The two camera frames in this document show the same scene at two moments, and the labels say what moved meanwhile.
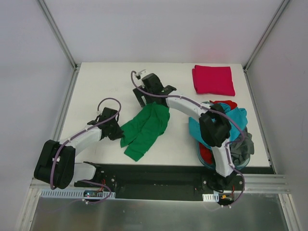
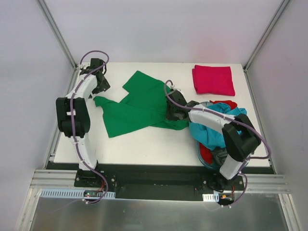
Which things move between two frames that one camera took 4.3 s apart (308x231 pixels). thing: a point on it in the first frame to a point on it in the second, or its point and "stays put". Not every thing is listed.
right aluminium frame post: x=265 y=35 stays put
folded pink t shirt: x=213 y=80 stays put
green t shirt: x=140 y=133 to x=144 y=107
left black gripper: x=115 y=131 to x=101 y=86
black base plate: x=157 y=181 stays put
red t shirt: x=232 y=104 stays put
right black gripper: x=140 y=95 to x=170 y=114
